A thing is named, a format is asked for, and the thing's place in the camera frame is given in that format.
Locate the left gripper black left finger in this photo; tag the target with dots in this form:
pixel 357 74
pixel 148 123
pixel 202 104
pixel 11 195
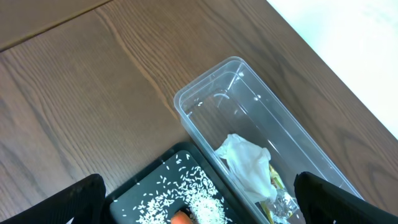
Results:
pixel 81 202

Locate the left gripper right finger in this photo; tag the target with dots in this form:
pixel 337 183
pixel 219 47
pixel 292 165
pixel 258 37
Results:
pixel 322 202

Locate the green snack wrapper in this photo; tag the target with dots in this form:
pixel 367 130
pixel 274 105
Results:
pixel 284 205

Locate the white tissue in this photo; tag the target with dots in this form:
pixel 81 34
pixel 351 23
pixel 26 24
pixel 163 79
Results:
pixel 249 166

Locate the orange carrot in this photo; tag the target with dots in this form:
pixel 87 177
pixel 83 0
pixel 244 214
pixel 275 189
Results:
pixel 181 218

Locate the white rice pile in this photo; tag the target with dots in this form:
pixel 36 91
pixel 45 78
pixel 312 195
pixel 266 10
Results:
pixel 178 184

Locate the black tray bin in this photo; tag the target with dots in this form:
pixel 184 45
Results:
pixel 244 214

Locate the clear plastic bin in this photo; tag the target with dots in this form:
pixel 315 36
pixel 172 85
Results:
pixel 230 98

